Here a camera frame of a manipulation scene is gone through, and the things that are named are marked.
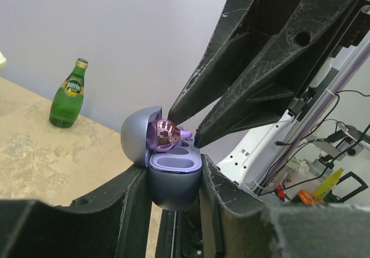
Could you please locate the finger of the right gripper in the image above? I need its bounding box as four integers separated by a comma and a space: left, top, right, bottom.
195, 0, 354, 148
168, 0, 257, 124

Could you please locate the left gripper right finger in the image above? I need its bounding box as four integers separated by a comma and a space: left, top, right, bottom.
199, 155, 369, 257

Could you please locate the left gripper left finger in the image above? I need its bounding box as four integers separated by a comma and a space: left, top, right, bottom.
1, 165, 151, 257

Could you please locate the purple earbud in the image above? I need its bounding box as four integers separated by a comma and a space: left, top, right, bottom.
153, 119, 193, 152

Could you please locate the purple earbud charging case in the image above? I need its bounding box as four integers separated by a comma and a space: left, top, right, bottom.
120, 106, 202, 211

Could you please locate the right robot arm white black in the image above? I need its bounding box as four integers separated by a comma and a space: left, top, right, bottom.
168, 0, 369, 194

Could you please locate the orange green box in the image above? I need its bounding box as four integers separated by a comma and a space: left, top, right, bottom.
297, 190, 325, 205

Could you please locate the green Perrier bottle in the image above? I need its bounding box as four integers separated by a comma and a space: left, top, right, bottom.
49, 58, 88, 128

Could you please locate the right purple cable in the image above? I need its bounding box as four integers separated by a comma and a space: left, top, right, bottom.
260, 46, 370, 195

